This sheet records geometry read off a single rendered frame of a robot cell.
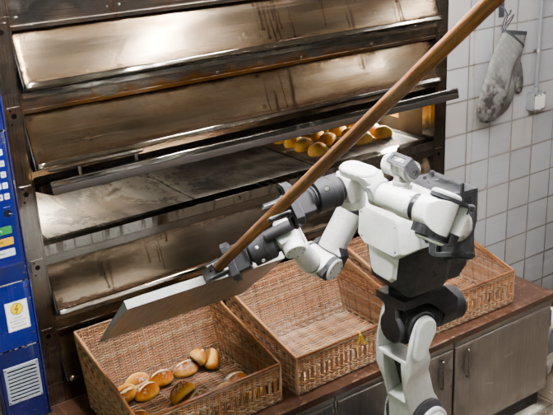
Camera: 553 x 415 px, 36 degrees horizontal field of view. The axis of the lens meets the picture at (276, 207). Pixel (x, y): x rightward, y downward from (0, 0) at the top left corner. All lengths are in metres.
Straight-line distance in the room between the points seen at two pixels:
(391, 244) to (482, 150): 1.70
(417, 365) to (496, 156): 1.72
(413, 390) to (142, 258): 1.07
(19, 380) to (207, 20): 1.40
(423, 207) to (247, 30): 1.28
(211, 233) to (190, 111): 0.49
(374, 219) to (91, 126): 1.01
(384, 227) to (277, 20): 1.06
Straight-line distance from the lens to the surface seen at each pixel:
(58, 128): 2.90
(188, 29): 3.05
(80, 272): 3.07
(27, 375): 3.09
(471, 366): 3.65
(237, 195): 3.27
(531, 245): 4.63
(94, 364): 2.99
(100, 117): 2.95
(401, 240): 2.47
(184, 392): 3.05
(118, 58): 2.92
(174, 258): 3.20
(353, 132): 1.83
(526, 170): 4.42
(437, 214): 2.12
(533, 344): 3.93
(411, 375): 2.73
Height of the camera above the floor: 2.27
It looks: 21 degrees down
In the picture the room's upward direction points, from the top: 3 degrees counter-clockwise
